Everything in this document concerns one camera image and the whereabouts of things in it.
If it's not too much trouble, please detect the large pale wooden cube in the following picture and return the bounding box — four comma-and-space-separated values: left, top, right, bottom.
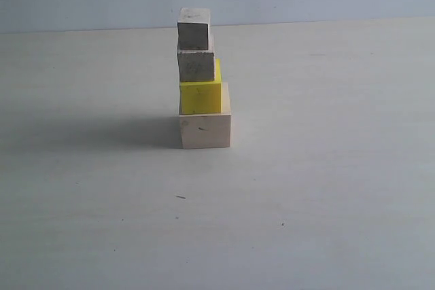
179, 82, 232, 149

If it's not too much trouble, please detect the yellow cube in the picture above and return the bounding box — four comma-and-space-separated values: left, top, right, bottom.
179, 58, 222, 115

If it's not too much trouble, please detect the medium plywood cube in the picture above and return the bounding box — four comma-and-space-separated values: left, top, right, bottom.
177, 34, 215, 82

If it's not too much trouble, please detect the small pale wooden cube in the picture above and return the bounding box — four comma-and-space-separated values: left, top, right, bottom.
177, 7, 211, 50

